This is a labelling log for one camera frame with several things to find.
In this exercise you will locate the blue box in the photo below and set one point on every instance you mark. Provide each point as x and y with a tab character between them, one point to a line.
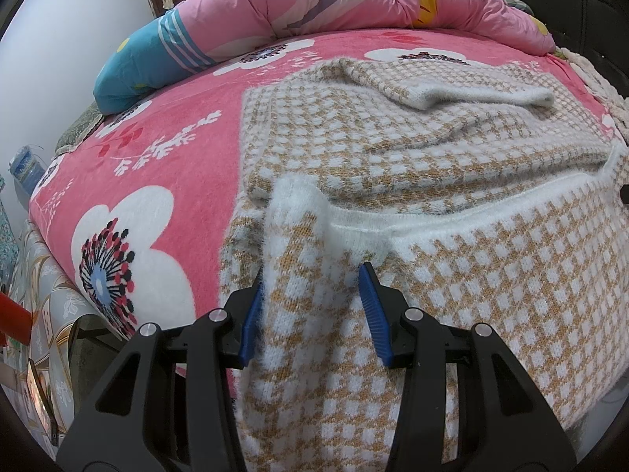
24	164

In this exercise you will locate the grey-green pillow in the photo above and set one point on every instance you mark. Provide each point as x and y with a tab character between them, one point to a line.
78	125

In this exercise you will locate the grey cloth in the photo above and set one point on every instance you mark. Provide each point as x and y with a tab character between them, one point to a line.
516	4

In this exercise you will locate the red object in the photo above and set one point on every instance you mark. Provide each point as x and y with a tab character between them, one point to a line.
12	317

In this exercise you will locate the black headboard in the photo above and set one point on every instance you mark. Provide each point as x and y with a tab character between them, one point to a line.
589	14

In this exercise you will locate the pink and blue quilt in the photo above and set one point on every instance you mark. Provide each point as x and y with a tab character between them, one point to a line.
295	0

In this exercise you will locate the teal patterned cloth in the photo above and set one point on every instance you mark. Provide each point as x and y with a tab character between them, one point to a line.
7	236

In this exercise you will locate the pink floral bed sheet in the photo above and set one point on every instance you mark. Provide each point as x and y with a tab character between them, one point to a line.
196	123

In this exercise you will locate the beige knitted cloth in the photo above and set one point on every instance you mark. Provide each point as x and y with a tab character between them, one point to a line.
607	88

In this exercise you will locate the smartphone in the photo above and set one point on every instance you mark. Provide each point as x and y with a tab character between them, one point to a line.
42	398

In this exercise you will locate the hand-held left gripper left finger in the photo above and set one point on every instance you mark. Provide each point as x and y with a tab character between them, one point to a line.
253	324

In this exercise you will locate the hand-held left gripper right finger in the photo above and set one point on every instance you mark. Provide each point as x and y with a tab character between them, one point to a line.
376	319

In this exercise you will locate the beige houndstooth knit cardigan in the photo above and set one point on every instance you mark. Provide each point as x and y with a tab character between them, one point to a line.
442	157

